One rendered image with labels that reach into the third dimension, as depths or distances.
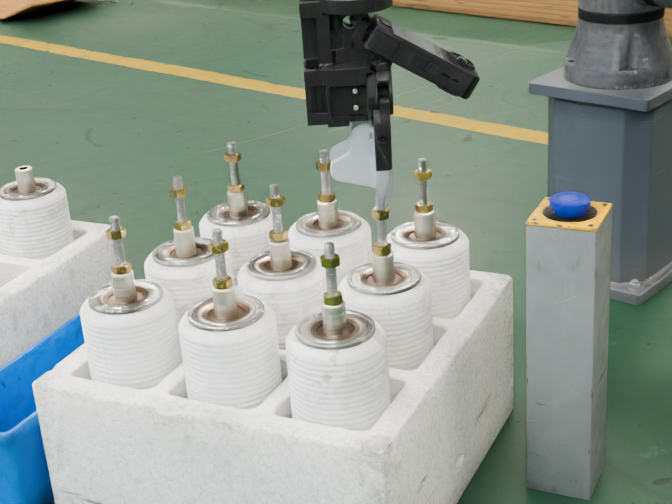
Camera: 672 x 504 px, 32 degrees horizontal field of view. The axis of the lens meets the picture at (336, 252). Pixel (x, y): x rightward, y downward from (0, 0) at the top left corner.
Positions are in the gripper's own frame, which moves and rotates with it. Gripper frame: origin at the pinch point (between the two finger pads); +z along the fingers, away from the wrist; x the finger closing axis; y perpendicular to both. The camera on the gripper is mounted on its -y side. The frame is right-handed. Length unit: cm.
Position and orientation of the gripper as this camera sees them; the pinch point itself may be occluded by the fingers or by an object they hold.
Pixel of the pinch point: (387, 193)
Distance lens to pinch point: 116.6
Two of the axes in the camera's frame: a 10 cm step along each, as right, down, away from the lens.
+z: 0.7, 9.1, 4.0
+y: -10.0, 0.7, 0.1
